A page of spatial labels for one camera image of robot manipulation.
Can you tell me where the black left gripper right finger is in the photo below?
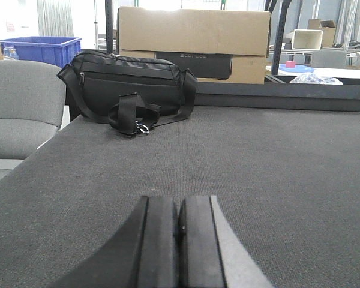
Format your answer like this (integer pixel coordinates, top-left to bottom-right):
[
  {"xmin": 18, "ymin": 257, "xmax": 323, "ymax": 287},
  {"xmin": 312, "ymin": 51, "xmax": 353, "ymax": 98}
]
[{"xmin": 179, "ymin": 196, "xmax": 272, "ymax": 287}]

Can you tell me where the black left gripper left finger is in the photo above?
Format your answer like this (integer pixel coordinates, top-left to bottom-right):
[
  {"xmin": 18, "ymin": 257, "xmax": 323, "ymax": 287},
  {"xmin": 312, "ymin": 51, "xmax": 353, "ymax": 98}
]
[{"xmin": 51, "ymin": 196, "xmax": 179, "ymax": 287}]

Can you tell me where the black sling bag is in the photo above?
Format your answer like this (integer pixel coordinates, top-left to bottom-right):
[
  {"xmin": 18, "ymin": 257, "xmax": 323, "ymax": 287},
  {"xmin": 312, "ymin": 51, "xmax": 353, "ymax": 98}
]
[{"xmin": 57, "ymin": 51, "xmax": 197, "ymax": 136}]

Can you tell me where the grey fabric chair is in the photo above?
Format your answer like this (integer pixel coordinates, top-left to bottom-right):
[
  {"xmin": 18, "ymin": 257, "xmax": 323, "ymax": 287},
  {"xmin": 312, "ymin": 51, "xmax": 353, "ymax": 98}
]
[{"xmin": 0, "ymin": 61, "xmax": 65, "ymax": 160}]

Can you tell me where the crumpled plastic bag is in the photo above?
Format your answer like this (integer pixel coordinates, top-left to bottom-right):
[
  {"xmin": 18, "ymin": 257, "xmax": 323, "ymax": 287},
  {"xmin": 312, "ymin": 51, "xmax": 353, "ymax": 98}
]
[{"xmin": 290, "ymin": 73, "xmax": 343, "ymax": 85}]

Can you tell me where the large cardboard box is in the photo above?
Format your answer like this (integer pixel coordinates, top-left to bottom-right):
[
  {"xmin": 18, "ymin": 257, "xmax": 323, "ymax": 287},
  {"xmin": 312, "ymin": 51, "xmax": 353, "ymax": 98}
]
[{"xmin": 117, "ymin": 7, "xmax": 271, "ymax": 84}]

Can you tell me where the blue plastic crate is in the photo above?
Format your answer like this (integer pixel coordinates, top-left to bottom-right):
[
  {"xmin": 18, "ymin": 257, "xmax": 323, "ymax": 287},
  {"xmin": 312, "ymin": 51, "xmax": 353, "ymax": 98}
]
[{"xmin": 0, "ymin": 36, "xmax": 82, "ymax": 68}]

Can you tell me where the grey office chair back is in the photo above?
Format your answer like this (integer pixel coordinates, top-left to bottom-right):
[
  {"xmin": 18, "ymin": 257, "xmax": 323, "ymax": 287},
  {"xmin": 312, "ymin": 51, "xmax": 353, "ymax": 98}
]
[{"xmin": 311, "ymin": 49, "xmax": 347, "ymax": 68}]

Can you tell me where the white rectangular tube box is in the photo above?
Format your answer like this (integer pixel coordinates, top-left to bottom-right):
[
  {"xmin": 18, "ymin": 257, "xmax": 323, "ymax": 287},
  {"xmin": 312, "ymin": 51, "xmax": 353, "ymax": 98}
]
[{"xmin": 292, "ymin": 29, "xmax": 323, "ymax": 50}]

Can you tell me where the small open cardboard box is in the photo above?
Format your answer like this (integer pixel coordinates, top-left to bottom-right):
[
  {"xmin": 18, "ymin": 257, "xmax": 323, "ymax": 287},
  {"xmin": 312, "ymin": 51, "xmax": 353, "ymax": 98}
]
[{"xmin": 308, "ymin": 19, "xmax": 336, "ymax": 48}]

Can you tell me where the black table edge rail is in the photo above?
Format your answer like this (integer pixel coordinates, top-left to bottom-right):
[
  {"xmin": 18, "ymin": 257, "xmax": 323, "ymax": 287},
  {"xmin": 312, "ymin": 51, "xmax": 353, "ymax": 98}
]
[{"xmin": 195, "ymin": 82, "xmax": 360, "ymax": 112}]

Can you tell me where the black vertical post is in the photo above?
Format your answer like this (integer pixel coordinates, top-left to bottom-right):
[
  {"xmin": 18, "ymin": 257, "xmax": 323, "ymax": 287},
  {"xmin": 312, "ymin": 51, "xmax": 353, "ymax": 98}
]
[{"xmin": 104, "ymin": 0, "xmax": 113, "ymax": 54}]

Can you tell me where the black metal post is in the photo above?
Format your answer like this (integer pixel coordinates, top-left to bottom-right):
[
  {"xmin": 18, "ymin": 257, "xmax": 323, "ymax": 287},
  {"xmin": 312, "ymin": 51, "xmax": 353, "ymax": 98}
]
[{"xmin": 271, "ymin": 0, "xmax": 291, "ymax": 76}]

